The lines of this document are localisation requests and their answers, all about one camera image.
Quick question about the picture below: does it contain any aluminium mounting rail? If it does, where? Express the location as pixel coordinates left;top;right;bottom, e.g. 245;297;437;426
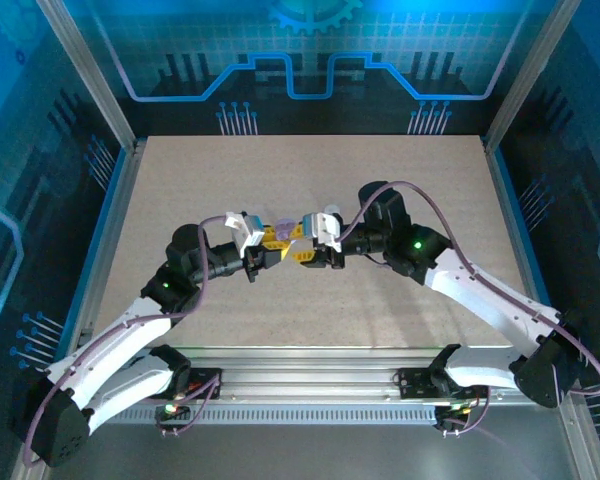
44;346;579;407

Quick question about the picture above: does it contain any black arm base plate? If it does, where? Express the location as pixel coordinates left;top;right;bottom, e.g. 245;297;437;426
397;367;486;401
179;366;225;401

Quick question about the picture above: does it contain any grey metal base plate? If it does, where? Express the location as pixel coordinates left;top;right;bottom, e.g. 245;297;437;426
9;419;600;480

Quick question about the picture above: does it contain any aluminium table side rail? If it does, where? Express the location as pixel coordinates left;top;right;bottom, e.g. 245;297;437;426
481;137;564;346
62;139;149;364

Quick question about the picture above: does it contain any aluminium frame post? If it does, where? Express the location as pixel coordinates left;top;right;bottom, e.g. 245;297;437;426
34;0;149;154
482;0;584;151

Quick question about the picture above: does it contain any slotted grey cable duct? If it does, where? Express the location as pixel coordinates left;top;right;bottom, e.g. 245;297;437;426
94;405;439;425

